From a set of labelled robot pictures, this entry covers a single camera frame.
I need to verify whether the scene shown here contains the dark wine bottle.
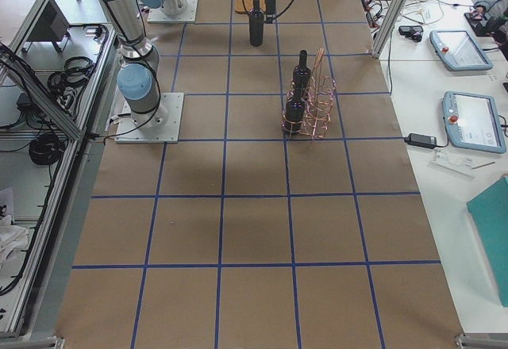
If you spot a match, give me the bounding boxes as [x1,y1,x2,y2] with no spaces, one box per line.
[248,9,264,47]
[292,50,311,88]
[283,87,306,134]

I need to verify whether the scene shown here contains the far teach pendant tablet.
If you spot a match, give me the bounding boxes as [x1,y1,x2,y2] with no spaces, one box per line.
[429,30,493,71]

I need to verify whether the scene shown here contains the teach pendant tablet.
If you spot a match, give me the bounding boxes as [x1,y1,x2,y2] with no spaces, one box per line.
[442,91,506,154]
[429,30,493,71]

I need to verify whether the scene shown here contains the black power adapter brick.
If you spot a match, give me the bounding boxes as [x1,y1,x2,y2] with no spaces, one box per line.
[404,133,437,149]

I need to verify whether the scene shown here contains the clear acrylic holder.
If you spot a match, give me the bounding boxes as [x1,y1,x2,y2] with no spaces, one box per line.
[429,149,475,179]

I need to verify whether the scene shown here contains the near teach pendant tablet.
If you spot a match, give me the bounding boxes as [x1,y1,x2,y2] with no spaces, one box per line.
[442,91,506,154]

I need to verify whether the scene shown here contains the teal box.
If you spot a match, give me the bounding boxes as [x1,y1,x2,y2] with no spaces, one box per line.
[467,175,507,307]

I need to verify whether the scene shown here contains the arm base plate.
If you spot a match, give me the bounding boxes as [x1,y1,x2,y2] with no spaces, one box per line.
[114,93,184,144]
[148,0,198,24]

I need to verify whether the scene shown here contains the copper wire bottle basket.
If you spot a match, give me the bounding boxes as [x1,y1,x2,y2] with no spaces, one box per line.
[281,48,336,139]

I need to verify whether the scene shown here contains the aluminium frame post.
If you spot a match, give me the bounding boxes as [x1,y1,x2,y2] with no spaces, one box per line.
[371,0,406,59]

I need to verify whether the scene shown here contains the coiled black cables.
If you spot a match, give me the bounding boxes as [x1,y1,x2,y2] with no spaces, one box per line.
[28,132,64,167]

